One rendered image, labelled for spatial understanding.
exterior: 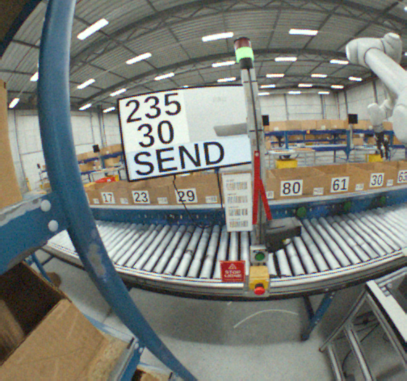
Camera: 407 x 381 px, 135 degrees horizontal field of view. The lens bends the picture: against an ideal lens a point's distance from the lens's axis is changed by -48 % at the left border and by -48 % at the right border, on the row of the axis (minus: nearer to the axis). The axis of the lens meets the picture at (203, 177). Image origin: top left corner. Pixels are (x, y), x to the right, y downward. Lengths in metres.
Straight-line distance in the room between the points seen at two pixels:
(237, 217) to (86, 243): 0.46
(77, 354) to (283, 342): 1.35
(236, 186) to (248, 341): 1.21
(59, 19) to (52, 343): 0.28
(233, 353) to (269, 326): 0.34
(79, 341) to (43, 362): 0.05
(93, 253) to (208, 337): 1.37
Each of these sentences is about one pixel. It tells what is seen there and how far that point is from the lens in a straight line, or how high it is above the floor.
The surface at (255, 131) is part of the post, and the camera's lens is 0.48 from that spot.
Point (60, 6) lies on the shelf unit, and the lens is 0.19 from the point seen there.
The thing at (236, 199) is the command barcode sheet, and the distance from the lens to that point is 0.51.
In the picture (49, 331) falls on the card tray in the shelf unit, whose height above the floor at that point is 1.23.
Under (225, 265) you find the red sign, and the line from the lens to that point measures 0.66.
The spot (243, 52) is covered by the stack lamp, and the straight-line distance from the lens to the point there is 0.53.
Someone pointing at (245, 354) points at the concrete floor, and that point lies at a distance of 1.42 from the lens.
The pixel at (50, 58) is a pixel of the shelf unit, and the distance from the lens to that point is 0.16.
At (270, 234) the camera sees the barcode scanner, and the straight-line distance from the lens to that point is 0.51.
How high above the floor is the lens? 1.36
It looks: 14 degrees down
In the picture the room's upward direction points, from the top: 7 degrees counter-clockwise
